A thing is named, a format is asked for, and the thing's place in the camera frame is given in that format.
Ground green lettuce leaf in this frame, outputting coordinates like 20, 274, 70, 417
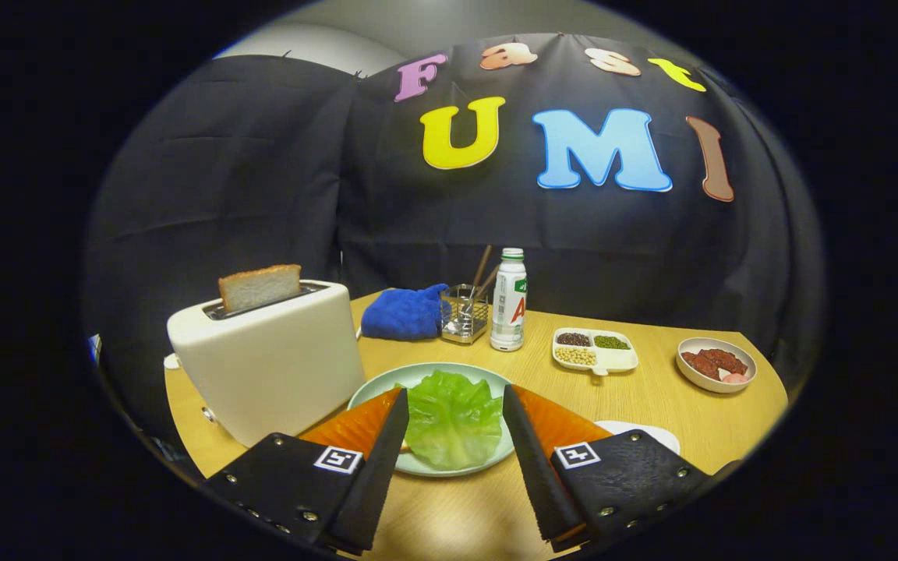
394, 370, 504, 471

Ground white square plate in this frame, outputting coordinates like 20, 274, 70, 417
596, 421, 681, 457

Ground cream round bowl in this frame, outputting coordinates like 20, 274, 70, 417
676, 337, 758, 394

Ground white plastic drink bottle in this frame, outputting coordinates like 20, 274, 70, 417
490, 248, 529, 352

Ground red meat slices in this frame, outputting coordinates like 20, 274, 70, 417
681, 348, 749, 381

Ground toasted bread slice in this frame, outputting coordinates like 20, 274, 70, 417
218, 264, 302, 314

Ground pale green round plate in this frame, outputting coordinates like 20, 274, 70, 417
347, 362, 515, 478

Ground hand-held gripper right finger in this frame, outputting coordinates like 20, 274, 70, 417
502, 383, 713, 554

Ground blue towel cloth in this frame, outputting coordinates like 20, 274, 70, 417
361, 284, 451, 341

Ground metal mesh utensil holder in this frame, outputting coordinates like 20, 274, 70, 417
440, 284, 490, 345

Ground white divided dish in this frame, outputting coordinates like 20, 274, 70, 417
552, 327, 640, 376

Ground black backdrop cloth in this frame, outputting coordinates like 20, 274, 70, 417
81, 33, 826, 437

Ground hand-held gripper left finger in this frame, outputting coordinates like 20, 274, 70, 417
201, 387, 410, 557

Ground cream white toaster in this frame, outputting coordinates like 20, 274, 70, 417
162, 280, 366, 448

